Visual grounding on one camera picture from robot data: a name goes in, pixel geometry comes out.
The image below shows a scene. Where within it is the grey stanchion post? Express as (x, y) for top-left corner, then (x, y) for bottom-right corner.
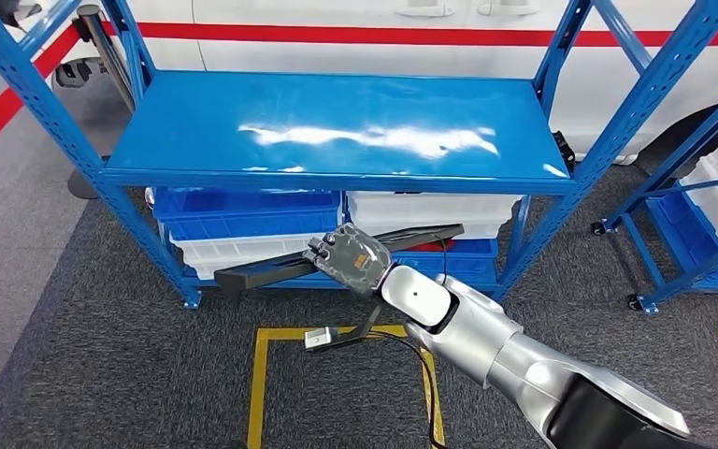
(76, 4), (138, 114)

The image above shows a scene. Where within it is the black ribbed plastic part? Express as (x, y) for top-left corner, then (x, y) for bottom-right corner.
(551, 130), (578, 173)

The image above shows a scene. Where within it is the black pole stanchion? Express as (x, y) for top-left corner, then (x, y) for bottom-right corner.
(66, 166), (104, 201)

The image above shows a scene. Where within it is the black camera bracket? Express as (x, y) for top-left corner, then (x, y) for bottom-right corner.
(304, 302), (386, 354)

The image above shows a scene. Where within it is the white car, red stripe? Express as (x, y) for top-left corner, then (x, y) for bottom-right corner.
(0, 0), (718, 181)

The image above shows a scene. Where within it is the red barrier belt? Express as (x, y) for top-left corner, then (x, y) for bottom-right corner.
(0, 24), (82, 173)

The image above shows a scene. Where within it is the white car door handle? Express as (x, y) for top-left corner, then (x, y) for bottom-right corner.
(477, 1), (539, 18)
(393, 1), (457, 19)

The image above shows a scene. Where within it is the blue steel shelf rack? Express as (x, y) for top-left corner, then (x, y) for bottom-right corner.
(0, 0), (718, 311)

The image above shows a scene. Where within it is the red item in bin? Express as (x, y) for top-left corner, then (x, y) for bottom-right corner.
(403, 239), (457, 253)

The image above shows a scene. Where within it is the thick black cable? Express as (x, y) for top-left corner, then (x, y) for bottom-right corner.
(364, 329), (452, 449)

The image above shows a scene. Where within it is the black plastic plate frame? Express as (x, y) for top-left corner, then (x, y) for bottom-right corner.
(212, 224), (467, 310)

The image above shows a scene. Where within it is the thin black wire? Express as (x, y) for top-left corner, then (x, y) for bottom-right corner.
(432, 233), (451, 287)

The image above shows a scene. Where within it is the blue wheeled shelf rack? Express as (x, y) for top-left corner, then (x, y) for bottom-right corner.
(591, 71), (718, 317)

